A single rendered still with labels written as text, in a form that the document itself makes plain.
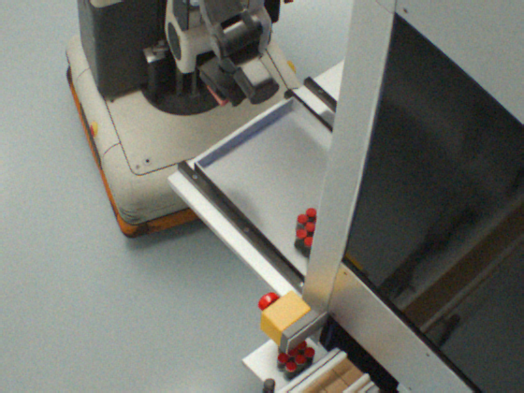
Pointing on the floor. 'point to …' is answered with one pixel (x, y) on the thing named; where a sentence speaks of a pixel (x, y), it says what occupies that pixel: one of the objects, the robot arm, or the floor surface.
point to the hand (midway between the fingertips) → (224, 101)
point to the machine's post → (349, 148)
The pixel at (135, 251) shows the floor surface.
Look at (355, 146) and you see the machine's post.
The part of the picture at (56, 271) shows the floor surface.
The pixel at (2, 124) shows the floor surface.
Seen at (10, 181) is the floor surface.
